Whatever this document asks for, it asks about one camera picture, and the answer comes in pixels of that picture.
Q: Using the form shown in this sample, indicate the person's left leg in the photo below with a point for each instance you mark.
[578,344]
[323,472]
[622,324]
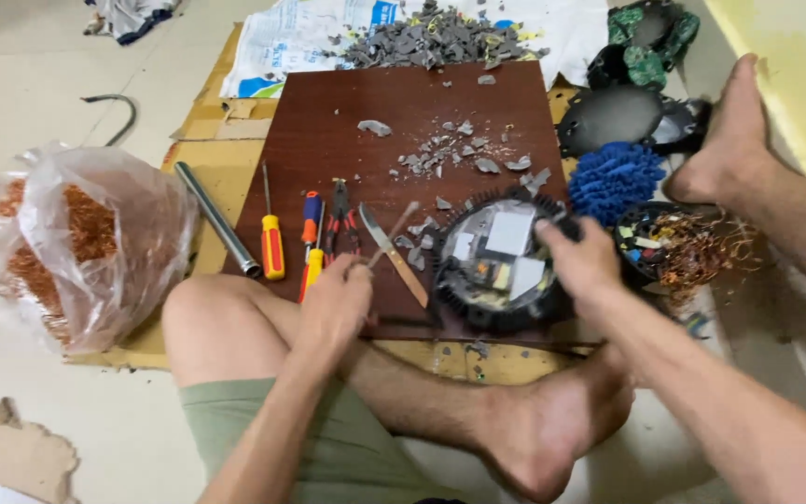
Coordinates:
[445,406]

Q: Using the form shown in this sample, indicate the orange and blue screwdriver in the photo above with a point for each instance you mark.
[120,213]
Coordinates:
[312,218]

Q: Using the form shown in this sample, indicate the person's right fingers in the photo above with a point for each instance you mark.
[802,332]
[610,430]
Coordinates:
[555,232]

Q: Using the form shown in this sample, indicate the black lamp shell part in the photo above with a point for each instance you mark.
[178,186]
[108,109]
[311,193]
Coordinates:
[683,126]

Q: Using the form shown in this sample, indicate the yellow and orange screwdriver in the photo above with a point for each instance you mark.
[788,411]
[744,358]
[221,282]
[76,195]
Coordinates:
[313,266]

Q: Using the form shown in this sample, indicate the person's left fingers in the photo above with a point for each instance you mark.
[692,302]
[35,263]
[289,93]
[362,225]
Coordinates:
[355,271]

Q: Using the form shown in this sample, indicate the thin metal pick tool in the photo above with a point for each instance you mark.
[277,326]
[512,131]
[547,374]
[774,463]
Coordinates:
[392,231]

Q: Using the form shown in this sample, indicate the green shorts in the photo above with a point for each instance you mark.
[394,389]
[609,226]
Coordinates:
[347,448]

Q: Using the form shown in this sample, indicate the person's right leg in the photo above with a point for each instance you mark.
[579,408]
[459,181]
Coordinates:
[739,154]

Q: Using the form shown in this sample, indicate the torn cardboard piece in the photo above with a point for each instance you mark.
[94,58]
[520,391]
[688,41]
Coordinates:
[4,448]

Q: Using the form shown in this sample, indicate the white paper scrap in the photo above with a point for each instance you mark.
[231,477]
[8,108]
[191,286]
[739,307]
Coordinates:
[8,494]

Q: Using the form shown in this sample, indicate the pile of grey plastic shards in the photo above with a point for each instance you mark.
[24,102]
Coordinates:
[438,38]

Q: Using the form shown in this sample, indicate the yellow and red screwdriver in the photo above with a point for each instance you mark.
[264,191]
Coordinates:
[273,245]

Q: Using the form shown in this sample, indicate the bent metal rod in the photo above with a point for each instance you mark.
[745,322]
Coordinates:
[123,115]

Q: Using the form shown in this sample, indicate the blue microfibre duster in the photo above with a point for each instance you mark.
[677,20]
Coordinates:
[613,182]

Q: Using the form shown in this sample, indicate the black round finned lamp housing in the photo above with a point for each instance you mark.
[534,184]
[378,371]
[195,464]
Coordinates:
[497,280]

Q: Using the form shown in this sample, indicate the black round lamp cover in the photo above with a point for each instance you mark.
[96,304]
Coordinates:
[609,119]

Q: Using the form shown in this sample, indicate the scattered grey plastic crumbs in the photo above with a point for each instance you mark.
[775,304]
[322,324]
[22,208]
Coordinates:
[445,150]

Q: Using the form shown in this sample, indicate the person's leg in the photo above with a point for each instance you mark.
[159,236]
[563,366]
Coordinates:
[445,406]
[739,154]

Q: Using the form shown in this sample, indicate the heap of green circuit boards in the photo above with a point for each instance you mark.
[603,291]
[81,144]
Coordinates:
[644,49]

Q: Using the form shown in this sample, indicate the dark brown wooden board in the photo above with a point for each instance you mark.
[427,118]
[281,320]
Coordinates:
[347,161]

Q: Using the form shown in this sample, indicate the grey metal pipe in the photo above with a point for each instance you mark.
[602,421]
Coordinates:
[215,217]

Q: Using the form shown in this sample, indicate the crumpled cloth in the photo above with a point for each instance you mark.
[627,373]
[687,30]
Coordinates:
[130,17]

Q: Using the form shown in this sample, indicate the large grey plastic shard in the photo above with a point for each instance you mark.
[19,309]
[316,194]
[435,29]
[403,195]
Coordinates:
[375,128]

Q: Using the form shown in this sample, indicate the white woven sack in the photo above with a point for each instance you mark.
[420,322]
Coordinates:
[291,42]

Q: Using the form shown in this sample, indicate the flattened brown cardboard sheet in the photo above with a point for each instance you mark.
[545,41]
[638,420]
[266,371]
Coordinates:
[224,168]

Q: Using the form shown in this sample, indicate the person's left hand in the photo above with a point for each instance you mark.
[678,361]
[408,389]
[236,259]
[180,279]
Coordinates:
[333,308]

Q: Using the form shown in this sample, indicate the person's right hand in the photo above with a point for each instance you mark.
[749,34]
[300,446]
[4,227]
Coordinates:
[585,269]

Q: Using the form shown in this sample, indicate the red and black pliers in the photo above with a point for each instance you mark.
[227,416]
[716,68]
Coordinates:
[341,217]

